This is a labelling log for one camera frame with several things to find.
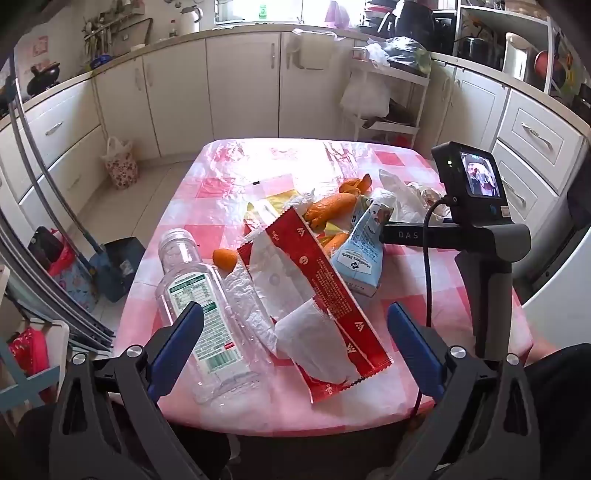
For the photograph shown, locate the dark cutting board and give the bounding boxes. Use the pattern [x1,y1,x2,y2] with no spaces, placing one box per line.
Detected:
[111,18,153,55]

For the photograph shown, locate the black rice cooker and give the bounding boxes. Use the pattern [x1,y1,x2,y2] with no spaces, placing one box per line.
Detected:
[462,36,502,68]

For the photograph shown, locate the large orange peel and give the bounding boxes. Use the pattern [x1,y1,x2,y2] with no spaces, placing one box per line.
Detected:
[303,193,358,229]

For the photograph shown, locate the white hanging plastic bag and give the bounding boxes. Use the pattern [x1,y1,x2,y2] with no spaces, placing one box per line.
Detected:
[341,74,392,118]

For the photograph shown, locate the clear plastic bottle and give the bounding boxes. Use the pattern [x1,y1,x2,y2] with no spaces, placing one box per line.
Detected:
[154,227,264,404]

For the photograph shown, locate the black air fryer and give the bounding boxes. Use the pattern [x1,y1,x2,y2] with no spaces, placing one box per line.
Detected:
[394,0,430,40]

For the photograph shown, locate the blue white milk carton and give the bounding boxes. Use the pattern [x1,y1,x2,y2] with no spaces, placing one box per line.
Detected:
[331,194,394,297]

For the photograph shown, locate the white cabinet drawer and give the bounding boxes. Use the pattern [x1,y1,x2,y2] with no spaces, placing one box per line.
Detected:
[496,90,585,195]
[492,141,561,222]

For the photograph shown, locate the grey broom handle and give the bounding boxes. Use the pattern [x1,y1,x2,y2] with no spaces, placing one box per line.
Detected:
[7,78,105,259]

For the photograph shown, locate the red fabric bag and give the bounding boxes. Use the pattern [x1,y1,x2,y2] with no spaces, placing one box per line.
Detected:
[7,325,51,402]

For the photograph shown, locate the white refrigerator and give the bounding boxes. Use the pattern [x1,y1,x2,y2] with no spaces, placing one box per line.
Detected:
[522,217,591,344]

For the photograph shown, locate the white tissue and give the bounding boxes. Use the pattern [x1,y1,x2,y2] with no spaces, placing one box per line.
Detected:
[274,298,354,384]

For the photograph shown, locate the white storage rack cart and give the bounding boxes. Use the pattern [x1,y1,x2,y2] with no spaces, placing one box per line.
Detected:
[344,46,430,148]

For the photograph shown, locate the floral shopping bag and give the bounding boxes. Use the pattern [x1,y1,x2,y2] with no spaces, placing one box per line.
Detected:
[102,137,139,190]

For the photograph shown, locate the white cabinet bag holder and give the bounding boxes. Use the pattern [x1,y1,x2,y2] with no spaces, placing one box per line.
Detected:
[284,28,338,70]

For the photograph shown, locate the white kitchen base cabinets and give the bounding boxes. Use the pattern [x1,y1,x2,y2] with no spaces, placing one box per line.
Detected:
[0,30,591,241]

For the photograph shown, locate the wall utensil rack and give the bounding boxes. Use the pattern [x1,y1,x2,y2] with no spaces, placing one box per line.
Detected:
[82,16,116,61]

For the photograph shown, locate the clear plastic wrap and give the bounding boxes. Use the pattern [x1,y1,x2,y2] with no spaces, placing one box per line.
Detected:
[222,263,278,356]

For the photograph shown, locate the white electric water boiler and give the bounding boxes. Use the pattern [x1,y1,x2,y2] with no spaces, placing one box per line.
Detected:
[503,32,539,81]

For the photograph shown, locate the red snack wrapper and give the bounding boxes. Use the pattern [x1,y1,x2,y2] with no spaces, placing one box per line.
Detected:
[236,206,393,404]

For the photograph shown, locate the black cooking pot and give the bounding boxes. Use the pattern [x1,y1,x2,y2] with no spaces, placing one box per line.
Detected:
[25,62,63,95]

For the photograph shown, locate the white plastic bag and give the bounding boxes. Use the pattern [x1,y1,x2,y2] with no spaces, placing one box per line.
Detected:
[341,74,392,118]
[379,168,451,224]

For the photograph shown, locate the red pan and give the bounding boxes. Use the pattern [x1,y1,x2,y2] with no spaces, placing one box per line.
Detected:
[534,50,561,84]

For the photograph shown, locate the blue dustpan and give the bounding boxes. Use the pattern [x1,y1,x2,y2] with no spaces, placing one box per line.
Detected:
[90,237,146,303]

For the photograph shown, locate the white thermos jug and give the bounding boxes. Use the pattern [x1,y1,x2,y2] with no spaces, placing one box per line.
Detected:
[180,6,204,35]

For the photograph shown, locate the small black bag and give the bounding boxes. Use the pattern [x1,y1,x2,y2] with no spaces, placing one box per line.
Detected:
[28,226,63,266]

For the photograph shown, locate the pink checkered table cover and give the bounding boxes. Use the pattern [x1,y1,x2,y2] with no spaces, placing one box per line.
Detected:
[113,137,534,437]

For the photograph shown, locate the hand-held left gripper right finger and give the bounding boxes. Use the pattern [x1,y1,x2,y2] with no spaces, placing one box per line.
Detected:
[387,301,541,480]

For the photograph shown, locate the pink wall poster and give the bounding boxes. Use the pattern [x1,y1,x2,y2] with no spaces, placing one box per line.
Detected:
[21,36,49,70]

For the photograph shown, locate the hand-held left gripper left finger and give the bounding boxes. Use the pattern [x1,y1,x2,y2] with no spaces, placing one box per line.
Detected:
[48,301,206,480]

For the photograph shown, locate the white countertop shelf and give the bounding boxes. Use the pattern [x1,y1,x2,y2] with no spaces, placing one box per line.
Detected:
[455,4,557,93]

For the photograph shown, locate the orange peel piece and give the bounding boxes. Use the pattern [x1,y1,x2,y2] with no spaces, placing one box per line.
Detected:
[339,174,372,195]
[322,232,350,257]

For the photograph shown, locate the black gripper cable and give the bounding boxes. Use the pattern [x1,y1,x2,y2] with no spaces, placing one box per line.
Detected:
[413,196,455,416]

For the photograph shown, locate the black microwave oven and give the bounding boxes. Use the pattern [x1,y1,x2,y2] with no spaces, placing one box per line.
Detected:
[431,14,458,54]

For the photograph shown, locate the yellow foil wrapper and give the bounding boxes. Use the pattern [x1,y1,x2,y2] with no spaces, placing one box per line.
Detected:
[245,191,301,227]

